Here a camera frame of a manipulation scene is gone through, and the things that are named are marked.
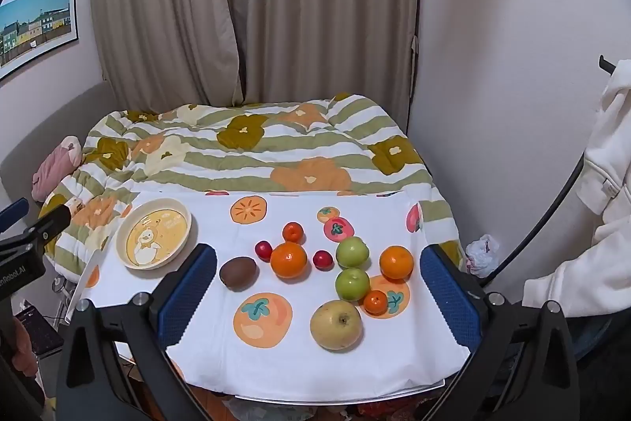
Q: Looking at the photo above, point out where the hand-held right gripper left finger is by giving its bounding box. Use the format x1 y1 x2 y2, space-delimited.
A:
56 243 218 421

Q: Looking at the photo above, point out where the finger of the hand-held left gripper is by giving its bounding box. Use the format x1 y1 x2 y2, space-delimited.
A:
0 197 30 234
0 205 73 265

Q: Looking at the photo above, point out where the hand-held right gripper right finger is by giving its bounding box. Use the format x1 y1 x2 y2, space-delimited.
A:
419 243 581 421

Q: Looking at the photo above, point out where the brown kiwi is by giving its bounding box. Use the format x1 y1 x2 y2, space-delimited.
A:
219 256 258 292

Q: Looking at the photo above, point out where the cream plate with duck print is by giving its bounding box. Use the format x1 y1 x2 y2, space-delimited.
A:
116 198 193 271

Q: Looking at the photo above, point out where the large orange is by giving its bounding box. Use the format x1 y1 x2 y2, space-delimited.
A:
270 241 308 280
379 245 414 281

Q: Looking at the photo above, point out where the green apple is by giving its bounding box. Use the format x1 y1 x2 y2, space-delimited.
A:
336 237 370 269
335 268 371 302

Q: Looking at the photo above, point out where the yellow apple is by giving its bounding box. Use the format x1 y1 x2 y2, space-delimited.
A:
310 300 363 351

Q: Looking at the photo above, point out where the person's left hand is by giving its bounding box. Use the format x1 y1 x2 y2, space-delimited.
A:
10 316 39 378

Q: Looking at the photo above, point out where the white plastic bag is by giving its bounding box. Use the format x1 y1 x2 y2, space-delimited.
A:
465 234 500 279

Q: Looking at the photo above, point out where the pink plush toy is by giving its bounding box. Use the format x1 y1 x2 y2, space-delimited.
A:
32 135 83 203

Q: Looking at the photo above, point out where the white fruit-print cloth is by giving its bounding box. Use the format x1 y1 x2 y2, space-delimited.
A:
71 190 472 402

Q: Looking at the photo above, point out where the black curved tube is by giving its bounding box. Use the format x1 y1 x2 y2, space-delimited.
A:
485 152 587 291

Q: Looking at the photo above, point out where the white jacket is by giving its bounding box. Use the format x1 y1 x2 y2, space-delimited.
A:
521 58 631 318

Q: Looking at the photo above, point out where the striped floral blanket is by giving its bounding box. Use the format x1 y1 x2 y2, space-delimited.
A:
38 93 467 284

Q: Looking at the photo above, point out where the beige curtain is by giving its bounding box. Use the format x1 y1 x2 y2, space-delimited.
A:
89 0 421 117

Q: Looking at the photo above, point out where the wall poster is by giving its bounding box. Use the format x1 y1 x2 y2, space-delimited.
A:
0 0 80 81

